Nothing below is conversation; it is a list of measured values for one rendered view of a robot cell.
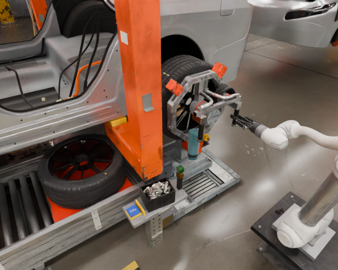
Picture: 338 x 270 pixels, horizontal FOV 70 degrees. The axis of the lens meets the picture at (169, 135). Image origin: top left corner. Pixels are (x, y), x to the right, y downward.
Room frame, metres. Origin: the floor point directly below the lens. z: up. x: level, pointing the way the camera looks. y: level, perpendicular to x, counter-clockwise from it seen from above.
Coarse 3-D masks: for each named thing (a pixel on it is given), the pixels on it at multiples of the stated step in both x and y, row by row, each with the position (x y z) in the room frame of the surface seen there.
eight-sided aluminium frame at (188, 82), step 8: (200, 72) 1.65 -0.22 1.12; (208, 72) 1.67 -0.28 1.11; (184, 80) 1.56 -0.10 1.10; (192, 80) 1.53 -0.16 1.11; (200, 80) 1.58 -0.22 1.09; (216, 80) 1.67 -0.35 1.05; (184, 88) 1.50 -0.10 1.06; (176, 96) 1.51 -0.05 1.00; (168, 104) 1.47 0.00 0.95; (176, 104) 1.46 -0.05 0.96; (168, 112) 1.48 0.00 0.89; (176, 112) 1.46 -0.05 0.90; (168, 120) 1.48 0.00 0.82; (176, 120) 1.46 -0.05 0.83; (168, 128) 1.47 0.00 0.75; (176, 128) 1.53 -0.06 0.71; (208, 128) 1.66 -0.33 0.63; (184, 136) 1.51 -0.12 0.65
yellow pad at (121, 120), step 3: (120, 117) 1.66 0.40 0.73; (123, 117) 1.66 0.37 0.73; (114, 120) 1.62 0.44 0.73; (117, 120) 1.62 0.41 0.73; (120, 120) 1.63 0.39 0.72; (123, 120) 1.65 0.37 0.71; (126, 120) 1.66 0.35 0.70; (108, 123) 1.64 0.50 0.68; (111, 123) 1.59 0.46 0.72; (114, 123) 1.60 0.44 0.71; (117, 123) 1.62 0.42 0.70; (120, 123) 1.63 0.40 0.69; (123, 123) 1.64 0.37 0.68; (111, 126) 1.59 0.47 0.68; (114, 126) 1.60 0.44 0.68
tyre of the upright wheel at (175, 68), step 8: (176, 56) 1.82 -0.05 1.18; (184, 56) 1.83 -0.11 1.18; (192, 56) 1.88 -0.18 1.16; (168, 64) 1.72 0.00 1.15; (176, 64) 1.69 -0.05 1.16; (184, 64) 1.67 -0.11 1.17; (192, 64) 1.66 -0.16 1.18; (200, 64) 1.68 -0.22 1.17; (208, 64) 1.73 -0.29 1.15; (168, 72) 1.63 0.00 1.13; (176, 72) 1.60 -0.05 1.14; (184, 72) 1.60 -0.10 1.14; (192, 72) 1.64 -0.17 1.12; (168, 80) 1.56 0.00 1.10; (176, 80) 1.56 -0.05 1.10; (168, 96) 1.53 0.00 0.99; (168, 136) 1.53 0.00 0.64; (176, 136) 1.57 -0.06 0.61
